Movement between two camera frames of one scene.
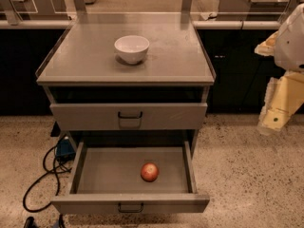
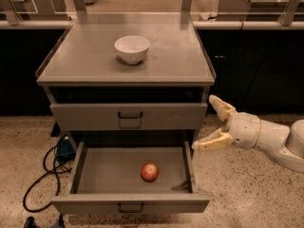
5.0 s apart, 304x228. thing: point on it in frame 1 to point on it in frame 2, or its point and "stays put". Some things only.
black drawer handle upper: (129, 117) stays put
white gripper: (291, 45) to (246, 130)
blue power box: (65, 151) stays put
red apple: (149, 172) stays put
